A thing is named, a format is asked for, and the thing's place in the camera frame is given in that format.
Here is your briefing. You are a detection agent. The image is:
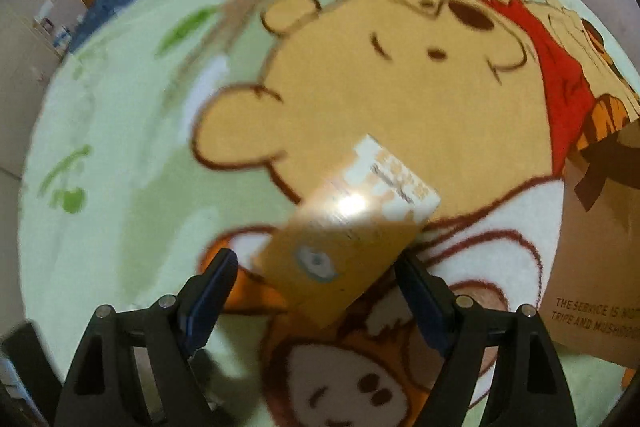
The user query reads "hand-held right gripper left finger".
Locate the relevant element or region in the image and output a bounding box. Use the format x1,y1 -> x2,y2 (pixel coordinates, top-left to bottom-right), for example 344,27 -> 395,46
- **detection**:
52,248 -> 240,427

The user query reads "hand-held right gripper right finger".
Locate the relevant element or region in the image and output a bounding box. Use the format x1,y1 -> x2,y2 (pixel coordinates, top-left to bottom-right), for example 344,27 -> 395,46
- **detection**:
395,252 -> 579,427

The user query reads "yellow cardboard box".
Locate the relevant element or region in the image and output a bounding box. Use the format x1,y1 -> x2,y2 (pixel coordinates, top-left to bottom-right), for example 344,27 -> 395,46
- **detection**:
251,134 -> 442,329

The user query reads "green printed blanket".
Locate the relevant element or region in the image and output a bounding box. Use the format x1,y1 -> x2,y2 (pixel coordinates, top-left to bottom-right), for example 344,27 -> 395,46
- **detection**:
17,0 -> 640,427

